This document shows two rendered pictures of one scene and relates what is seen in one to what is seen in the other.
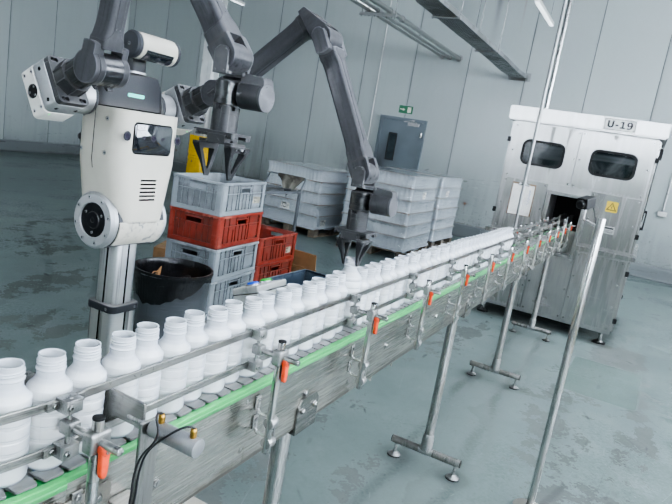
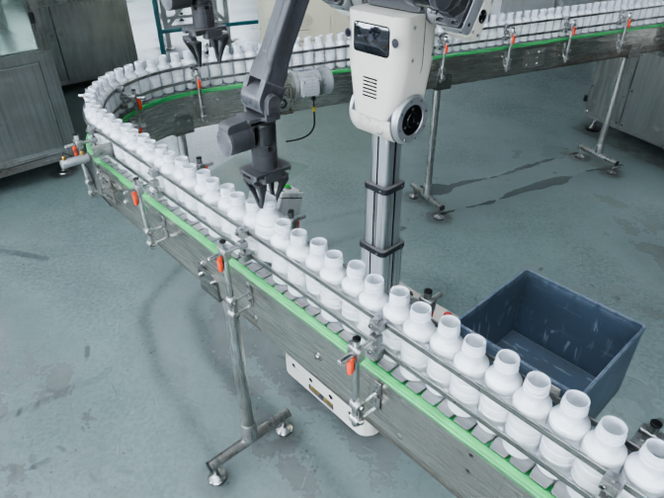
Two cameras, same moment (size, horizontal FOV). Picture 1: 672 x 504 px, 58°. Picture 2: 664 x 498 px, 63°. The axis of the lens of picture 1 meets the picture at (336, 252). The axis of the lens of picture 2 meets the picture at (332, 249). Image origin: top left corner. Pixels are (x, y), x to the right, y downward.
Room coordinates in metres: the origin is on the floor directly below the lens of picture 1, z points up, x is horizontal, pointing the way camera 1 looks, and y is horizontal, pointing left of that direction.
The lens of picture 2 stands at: (2.18, -1.02, 1.81)
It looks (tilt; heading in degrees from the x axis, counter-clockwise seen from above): 34 degrees down; 112
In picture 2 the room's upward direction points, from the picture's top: 1 degrees counter-clockwise
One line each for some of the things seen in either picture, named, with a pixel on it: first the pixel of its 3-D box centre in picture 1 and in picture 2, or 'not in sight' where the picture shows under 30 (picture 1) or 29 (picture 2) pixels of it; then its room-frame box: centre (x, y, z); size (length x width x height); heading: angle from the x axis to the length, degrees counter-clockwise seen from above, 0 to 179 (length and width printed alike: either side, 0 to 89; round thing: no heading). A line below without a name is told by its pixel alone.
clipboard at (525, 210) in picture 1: (521, 198); not in sight; (5.97, -1.71, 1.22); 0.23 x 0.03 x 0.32; 64
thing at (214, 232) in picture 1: (216, 224); not in sight; (4.20, 0.87, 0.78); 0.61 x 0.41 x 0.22; 161
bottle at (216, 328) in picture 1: (213, 348); (154, 166); (1.10, 0.20, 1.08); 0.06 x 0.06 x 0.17
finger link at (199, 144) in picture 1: (213, 154); (212, 45); (1.30, 0.30, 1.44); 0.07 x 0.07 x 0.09; 64
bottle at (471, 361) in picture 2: (418, 273); (468, 374); (2.15, -0.31, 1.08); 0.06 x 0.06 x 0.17
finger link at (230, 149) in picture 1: (226, 157); (201, 47); (1.29, 0.26, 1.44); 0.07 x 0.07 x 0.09; 64
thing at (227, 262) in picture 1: (212, 254); not in sight; (4.19, 0.86, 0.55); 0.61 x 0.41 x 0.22; 161
